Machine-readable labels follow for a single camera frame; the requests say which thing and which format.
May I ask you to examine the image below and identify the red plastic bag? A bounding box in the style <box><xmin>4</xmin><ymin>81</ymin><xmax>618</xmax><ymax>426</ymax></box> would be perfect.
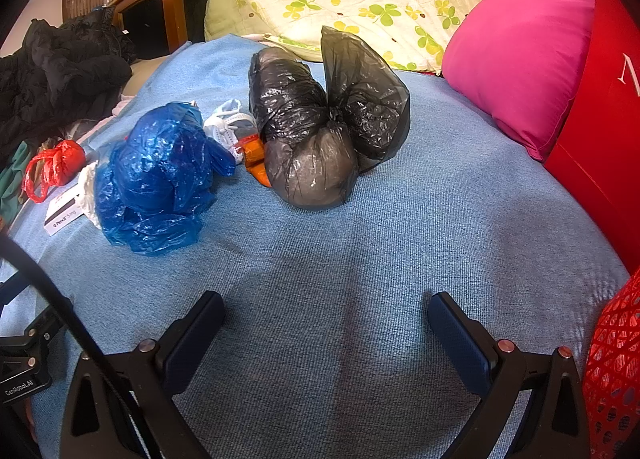
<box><xmin>23</xmin><ymin>140</ymin><xmax>87</xmax><ymax>204</ymax></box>

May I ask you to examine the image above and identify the orange packet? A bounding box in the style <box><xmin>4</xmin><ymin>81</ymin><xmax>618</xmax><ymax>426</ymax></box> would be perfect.
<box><xmin>240</xmin><ymin>135</ymin><xmax>273</xmax><ymax>188</ymax></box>

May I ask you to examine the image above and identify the red mesh basket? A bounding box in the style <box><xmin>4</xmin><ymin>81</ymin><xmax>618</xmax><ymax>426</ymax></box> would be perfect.
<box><xmin>582</xmin><ymin>264</ymin><xmax>640</xmax><ymax>459</ymax></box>

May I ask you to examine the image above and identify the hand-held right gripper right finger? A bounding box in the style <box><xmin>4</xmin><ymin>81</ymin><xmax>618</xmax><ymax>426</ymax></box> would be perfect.
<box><xmin>427</xmin><ymin>291</ymin><xmax>591</xmax><ymax>459</ymax></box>

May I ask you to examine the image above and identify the green cloth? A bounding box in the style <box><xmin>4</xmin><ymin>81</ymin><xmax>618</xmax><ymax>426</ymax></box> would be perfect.
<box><xmin>0</xmin><ymin>139</ymin><xmax>32</xmax><ymax>220</ymax></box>

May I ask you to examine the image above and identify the red cardboard box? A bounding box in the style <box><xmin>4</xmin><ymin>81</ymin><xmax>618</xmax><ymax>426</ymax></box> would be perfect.
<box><xmin>543</xmin><ymin>0</ymin><xmax>640</xmax><ymax>275</ymax></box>

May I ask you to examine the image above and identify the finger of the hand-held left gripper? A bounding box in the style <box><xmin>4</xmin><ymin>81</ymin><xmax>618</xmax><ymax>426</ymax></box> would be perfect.
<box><xmin>0</xmin><ymin>271</ymin><xmax>71</xmax><ymax>372</ymax></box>

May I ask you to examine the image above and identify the blue blanket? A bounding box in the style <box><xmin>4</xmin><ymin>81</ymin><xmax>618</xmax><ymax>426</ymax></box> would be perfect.
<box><xmin>0</xmin><ymin>34</ymin><xmax>631</xmax><ymax>459</ymax></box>

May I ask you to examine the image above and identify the pink pillow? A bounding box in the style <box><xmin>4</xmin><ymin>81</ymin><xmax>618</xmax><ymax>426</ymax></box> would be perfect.
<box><xmin>441</xmin><ymin>0</ymin><xmax>596</xmax><ymax>163</ymax></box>

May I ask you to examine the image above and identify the black jacket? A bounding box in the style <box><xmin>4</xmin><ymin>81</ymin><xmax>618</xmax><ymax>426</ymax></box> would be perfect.
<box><xmin>0</xmin><ymin>6</ymin><xmax>138</xmax><ymax>150</ymax></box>

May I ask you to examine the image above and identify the black garbage bag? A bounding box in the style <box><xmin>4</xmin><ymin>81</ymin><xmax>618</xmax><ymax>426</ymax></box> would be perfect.
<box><xmin>248</xmin><ymin>25</ymin><xmax>412</xmax><ymax>212</ymax></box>

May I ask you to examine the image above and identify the beige cushion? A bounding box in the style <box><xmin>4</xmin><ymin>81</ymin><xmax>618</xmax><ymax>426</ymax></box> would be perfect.
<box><xmin>122</xmin><ymin>59</ymin><xmax>168</xmax><ymax>100</ymax></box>

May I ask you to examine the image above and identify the blue plastic bag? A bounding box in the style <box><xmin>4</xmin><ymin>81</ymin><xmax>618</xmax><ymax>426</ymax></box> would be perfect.
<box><xmin>95</xmin><ymin>101</ymin><xmax>237</xmax><ymax>257</ymax></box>

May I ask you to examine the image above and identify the white plastic bag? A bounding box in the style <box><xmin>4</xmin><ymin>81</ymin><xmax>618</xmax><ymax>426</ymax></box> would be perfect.
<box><xmin>77</xmin><ymin>161</ymin><xmax>104</xmax><ymax>230</ymax></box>
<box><xmin>202</xmin><ymin>98</ymin><xmax>258</xmax><ymax>164</ymax></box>

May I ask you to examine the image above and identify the white medicine box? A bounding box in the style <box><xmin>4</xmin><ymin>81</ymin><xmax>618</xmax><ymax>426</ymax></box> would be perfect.
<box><xmin>42</xmin><ymin>184</ymin><xmax>93</xmax><ymax>238</ymax></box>

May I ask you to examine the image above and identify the pink bed sheet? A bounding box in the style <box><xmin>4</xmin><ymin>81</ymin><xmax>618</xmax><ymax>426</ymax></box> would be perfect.
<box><xmin>65</xmin><ymin>89</ymin><xmax>137</xmax><ymax>140</ymax></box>

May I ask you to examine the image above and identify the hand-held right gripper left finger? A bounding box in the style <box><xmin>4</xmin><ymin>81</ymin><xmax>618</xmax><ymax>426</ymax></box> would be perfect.
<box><xmin>60</xmin><ymin>290</ymin><xmax>226</xmax><ymax>459</ymax></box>

